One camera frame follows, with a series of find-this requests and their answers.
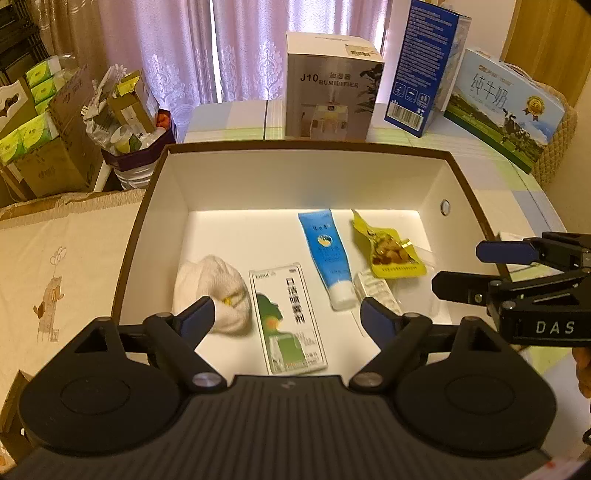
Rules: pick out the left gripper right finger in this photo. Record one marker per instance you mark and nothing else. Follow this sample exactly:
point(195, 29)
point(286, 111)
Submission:
point(398, 337)

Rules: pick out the cardboard box with tissues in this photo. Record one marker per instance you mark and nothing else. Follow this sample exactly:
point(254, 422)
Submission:
point(44, 146)

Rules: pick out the checkered bed sheet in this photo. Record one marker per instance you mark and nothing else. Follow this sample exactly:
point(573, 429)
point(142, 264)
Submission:
point(512, 201)

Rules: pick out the pink lace curtain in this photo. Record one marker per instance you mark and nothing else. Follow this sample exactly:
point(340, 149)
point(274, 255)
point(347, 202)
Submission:
point(200, 52)

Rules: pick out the green white milk box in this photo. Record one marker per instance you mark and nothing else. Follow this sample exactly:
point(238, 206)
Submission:
point(504, 109)

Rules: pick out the yellow snack pouch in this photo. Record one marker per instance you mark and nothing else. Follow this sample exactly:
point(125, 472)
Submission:
point(391, 257)

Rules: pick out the blue white cream tube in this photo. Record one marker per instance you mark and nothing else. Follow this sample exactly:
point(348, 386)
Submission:
point(329, 256)

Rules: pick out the white humidifier box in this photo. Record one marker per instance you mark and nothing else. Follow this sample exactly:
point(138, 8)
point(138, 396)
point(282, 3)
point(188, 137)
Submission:
point(332, 84)

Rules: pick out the green white medicine box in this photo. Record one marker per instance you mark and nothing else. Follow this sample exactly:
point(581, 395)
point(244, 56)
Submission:
point(292, 343)

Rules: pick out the beige embroidered cover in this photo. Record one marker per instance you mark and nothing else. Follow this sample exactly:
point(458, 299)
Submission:
point(60, 261)

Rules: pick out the blue milk carton box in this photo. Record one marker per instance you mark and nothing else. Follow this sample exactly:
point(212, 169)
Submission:
point(432, 51)

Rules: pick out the white rolled cloth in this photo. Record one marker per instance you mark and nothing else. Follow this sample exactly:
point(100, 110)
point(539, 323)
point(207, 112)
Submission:
point(214, 278)

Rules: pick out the clear plastic tray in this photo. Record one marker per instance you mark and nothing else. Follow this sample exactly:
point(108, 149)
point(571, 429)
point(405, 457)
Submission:
point(414, 294)

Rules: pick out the right hand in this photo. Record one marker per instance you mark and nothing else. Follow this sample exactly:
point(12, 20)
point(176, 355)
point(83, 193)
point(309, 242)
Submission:
point(582, 357)

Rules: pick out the open cardboard box clutter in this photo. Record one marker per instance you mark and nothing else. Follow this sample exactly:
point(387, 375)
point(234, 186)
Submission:
point(124, 119)

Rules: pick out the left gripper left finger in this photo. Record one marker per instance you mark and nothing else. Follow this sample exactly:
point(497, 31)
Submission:
point(174, 339)

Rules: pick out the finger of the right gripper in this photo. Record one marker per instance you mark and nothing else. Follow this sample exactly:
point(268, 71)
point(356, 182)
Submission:
point(507, 252)
point(465, 288)

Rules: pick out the brown cardboard storage box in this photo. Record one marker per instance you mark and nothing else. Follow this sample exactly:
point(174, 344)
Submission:
point(242, 201)

